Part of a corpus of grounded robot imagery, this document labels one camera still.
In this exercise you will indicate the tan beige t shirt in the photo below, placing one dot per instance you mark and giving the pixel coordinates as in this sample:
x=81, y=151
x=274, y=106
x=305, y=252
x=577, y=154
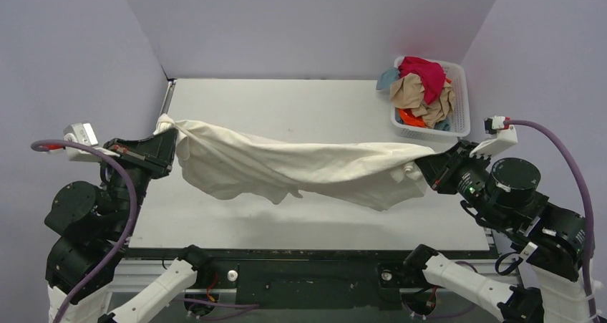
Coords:
x=408, y=92

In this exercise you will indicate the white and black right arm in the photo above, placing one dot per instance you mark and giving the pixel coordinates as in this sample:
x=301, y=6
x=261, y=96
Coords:
x=502, y=196

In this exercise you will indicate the orange t shirt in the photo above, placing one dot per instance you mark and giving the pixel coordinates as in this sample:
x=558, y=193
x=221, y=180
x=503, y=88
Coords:
x=408, y=118

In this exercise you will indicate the white plastic laundry basket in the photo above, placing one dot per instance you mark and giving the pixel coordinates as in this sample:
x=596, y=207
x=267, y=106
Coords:
x=459, y=119

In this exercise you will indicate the cream white t shirt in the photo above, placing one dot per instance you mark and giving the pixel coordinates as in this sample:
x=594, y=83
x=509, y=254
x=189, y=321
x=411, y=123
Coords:
x=224, y=164

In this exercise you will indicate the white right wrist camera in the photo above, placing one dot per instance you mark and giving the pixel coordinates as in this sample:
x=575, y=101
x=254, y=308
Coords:
x=501, y=136

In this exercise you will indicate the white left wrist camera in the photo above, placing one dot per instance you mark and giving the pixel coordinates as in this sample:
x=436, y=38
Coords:
x=83, y=133

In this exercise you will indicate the teal blue t shirt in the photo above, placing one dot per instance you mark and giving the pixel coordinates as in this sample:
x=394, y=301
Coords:
x=387, y=78

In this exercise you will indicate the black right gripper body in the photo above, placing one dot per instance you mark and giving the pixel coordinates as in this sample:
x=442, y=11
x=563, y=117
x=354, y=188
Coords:
x=448, y=167

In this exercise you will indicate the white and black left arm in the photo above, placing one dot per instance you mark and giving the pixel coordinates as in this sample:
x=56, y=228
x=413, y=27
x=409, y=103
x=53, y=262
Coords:
x=93, y=223

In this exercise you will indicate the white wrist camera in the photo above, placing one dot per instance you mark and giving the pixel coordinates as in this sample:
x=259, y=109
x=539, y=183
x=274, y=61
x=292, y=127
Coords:
x=83, y=133
x=501, y=136

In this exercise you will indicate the magenta red t shirt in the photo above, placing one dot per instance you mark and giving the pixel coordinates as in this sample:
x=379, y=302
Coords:
x=431, y=74

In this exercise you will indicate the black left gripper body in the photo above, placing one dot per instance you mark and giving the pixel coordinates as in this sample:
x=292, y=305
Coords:
x=137, y=154

